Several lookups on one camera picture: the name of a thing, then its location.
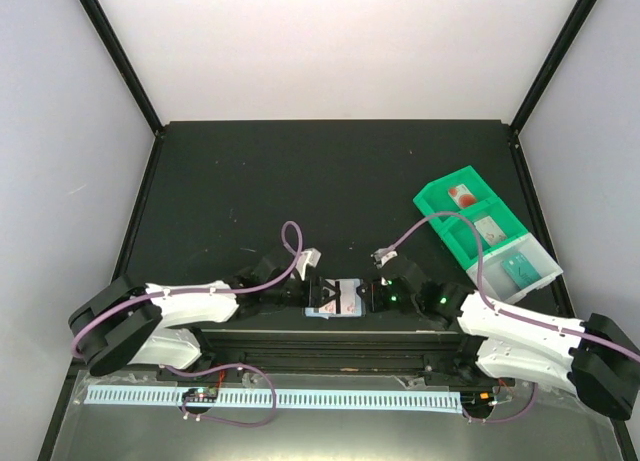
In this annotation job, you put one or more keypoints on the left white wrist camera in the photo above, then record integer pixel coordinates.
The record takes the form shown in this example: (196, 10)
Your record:
(307, 260)

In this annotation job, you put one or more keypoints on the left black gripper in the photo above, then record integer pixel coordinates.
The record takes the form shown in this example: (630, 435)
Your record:
(333, 288)

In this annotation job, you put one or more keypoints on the white card red print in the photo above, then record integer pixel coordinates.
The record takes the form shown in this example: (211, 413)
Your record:
(349, 303)

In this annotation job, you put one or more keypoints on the green two-compartment bin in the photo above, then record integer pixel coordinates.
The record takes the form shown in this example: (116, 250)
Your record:
(454, 229)

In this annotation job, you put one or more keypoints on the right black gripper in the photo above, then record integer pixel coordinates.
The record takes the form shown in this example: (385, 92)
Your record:
(373, 301)

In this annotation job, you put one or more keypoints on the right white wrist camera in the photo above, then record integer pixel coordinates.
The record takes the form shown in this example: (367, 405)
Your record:
(382, 256)

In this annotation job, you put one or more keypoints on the white card red marks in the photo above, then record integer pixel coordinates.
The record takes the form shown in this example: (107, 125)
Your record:
(490, 231)

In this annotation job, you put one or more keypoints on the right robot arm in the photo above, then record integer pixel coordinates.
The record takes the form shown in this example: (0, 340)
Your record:
(592, 359)

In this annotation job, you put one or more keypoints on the right black frame post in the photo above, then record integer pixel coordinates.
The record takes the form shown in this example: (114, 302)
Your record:
(572, 26)

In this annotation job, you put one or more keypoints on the black aluminium rail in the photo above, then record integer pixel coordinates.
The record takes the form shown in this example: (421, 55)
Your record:
(439, 357)

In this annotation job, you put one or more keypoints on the left black frame post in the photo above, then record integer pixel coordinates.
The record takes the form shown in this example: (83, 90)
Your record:
(103, 28)

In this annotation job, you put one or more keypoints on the small electronics board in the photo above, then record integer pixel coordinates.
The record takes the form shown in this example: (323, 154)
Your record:
(200, 395)

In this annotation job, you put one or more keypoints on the clear plastic bin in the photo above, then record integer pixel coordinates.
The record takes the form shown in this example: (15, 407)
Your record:
(495, 282)

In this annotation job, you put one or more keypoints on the black frame post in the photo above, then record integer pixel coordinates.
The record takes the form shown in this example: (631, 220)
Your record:
(103, 28)
(572, 26)

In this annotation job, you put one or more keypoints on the white slotted cable duct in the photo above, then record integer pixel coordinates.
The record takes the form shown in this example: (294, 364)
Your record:
(167, 396)

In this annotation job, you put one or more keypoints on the black leather card holder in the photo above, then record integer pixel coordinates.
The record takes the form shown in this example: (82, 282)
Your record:
(312, 311)

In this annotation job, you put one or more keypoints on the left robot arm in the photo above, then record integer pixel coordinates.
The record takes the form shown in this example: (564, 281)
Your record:
(134, 322)

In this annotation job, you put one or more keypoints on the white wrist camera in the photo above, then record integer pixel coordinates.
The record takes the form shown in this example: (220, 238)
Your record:
(382, 256)
(307, 260)

